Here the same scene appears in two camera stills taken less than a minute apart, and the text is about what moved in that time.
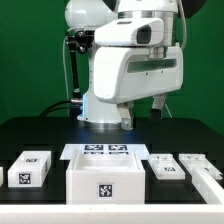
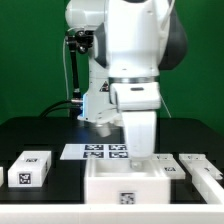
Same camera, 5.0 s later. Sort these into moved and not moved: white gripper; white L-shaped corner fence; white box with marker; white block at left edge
Moved: white gripper
Not moved: white L-shaped corner fence; white box with marker; white block at left edge
